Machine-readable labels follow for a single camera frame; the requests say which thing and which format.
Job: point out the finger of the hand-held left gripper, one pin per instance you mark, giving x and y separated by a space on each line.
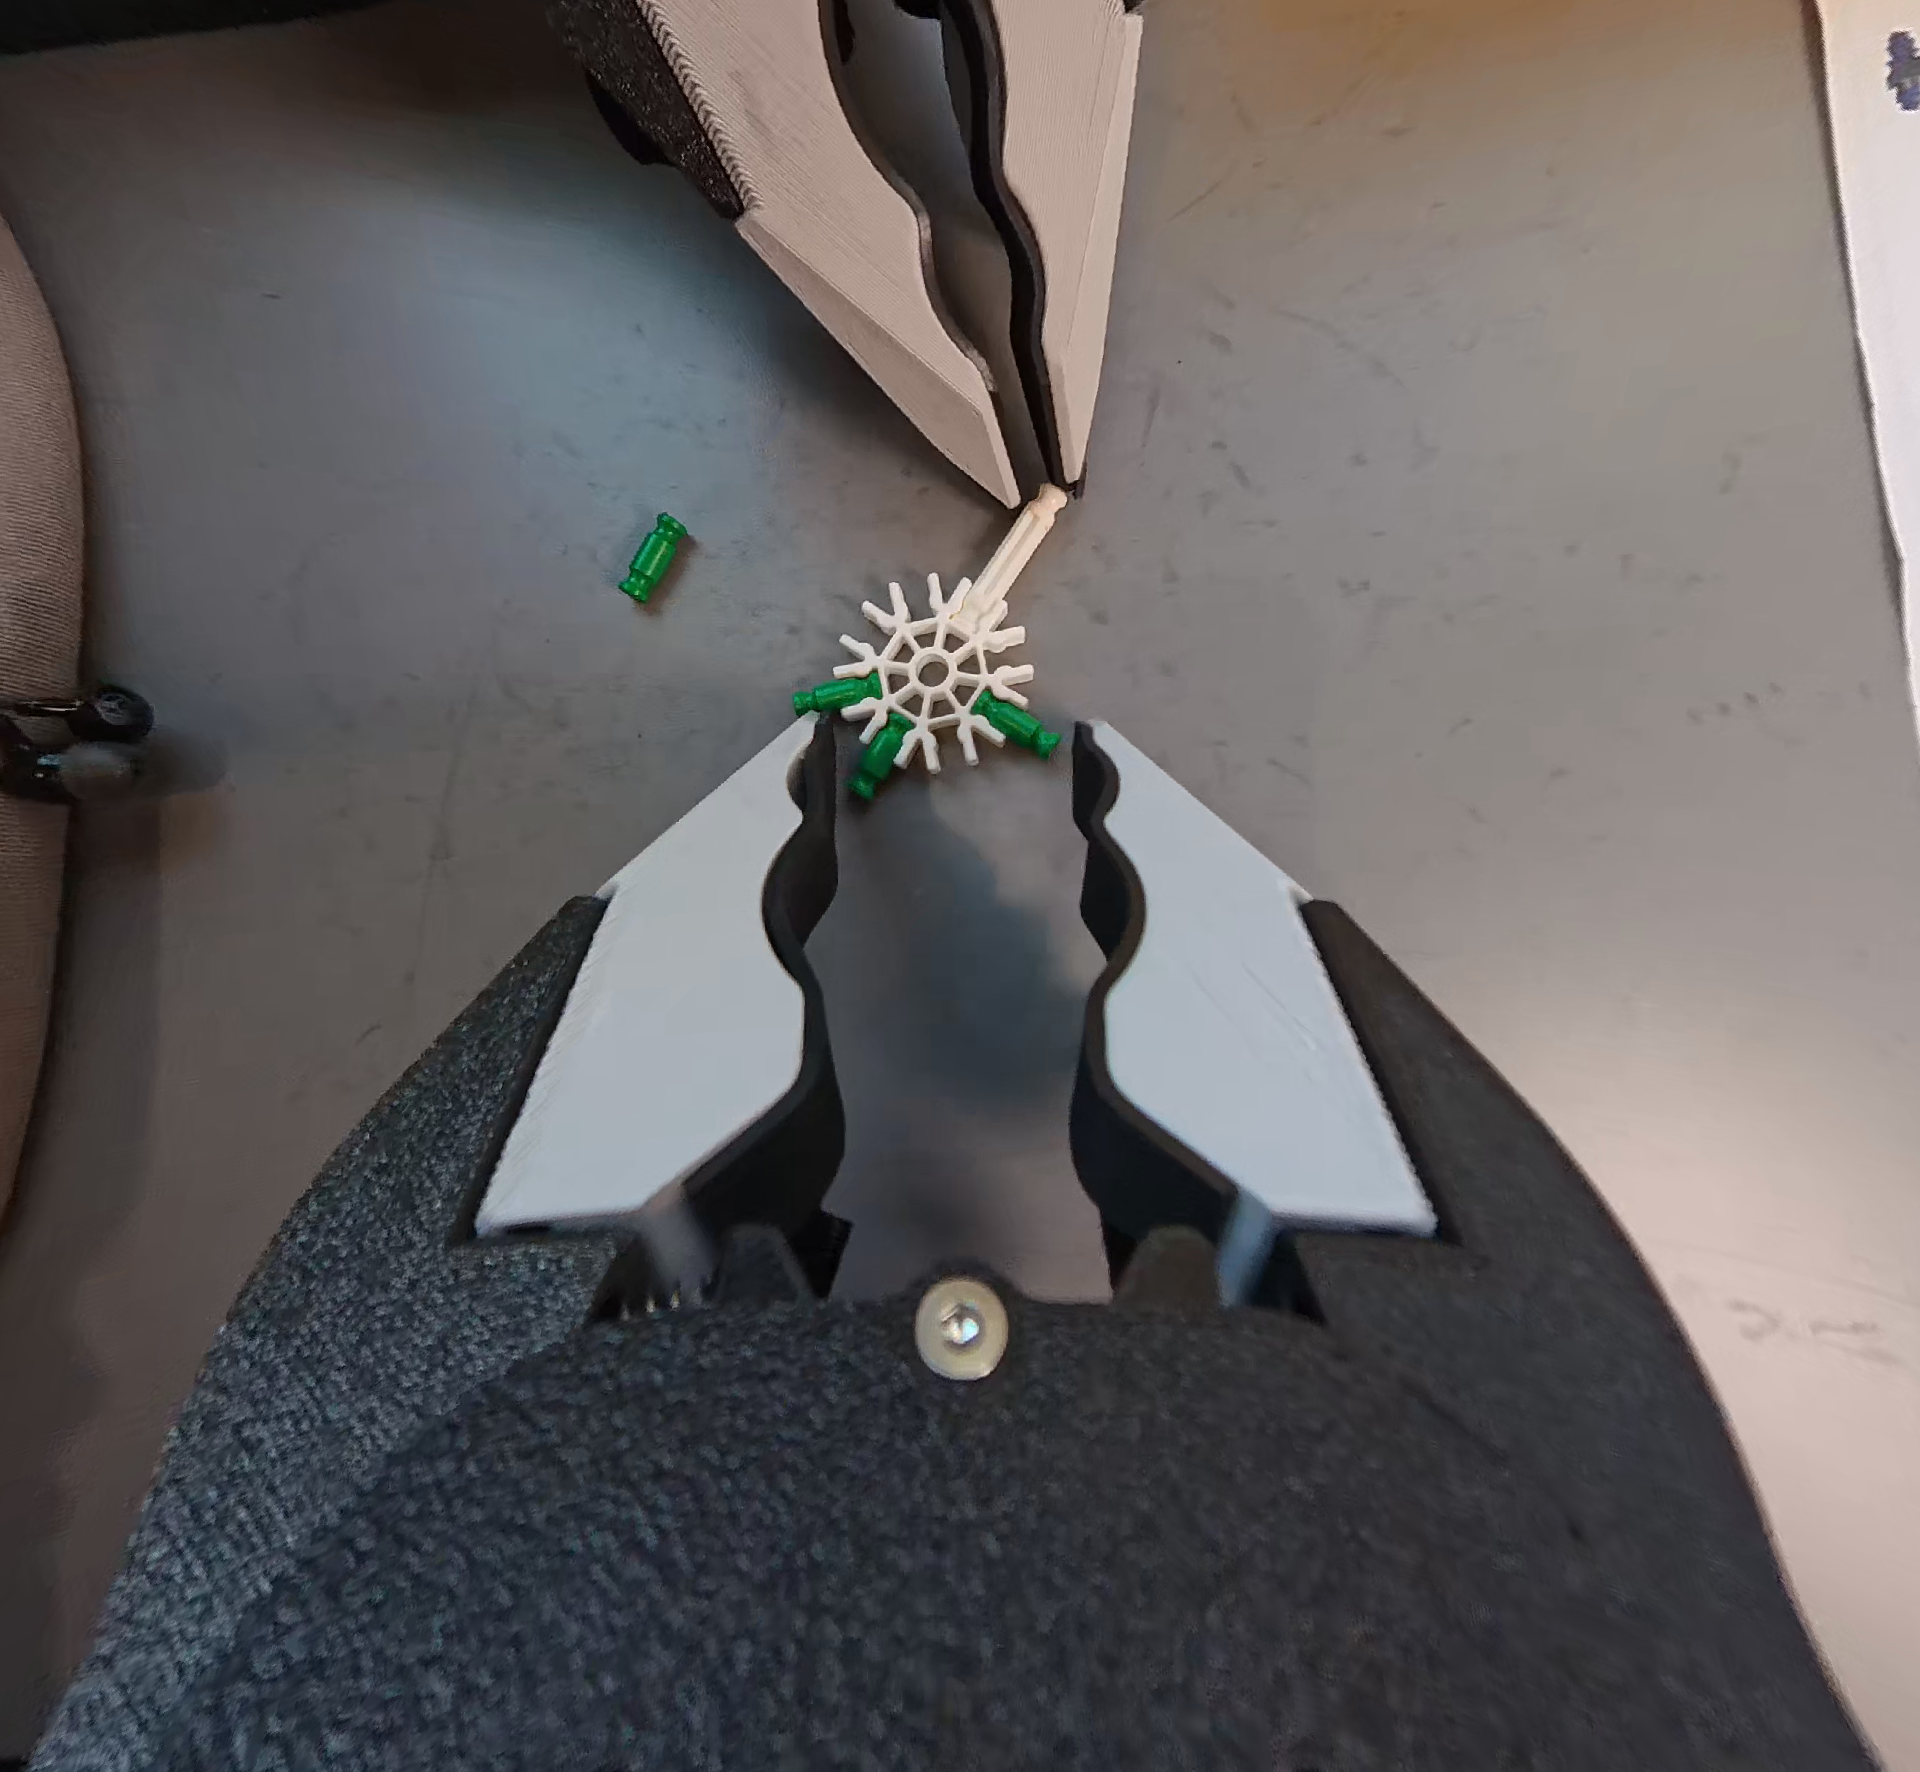
749 78
1065 78

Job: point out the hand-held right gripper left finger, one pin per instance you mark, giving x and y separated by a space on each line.
659 1052

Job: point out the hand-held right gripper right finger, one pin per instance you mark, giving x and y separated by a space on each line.
1260 1069

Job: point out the small green rod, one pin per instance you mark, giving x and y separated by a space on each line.
874 763
655 557
833 696
1020 728

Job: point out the white snowflake connector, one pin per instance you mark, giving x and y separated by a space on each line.
896 654

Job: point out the white rod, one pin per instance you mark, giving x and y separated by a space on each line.
1026 542

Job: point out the grey desk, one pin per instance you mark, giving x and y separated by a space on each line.
1425 602

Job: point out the black earbud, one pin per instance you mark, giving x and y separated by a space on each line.
113 711
75 764

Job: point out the folded paper instruction sheet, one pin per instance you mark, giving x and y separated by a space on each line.
1875 228

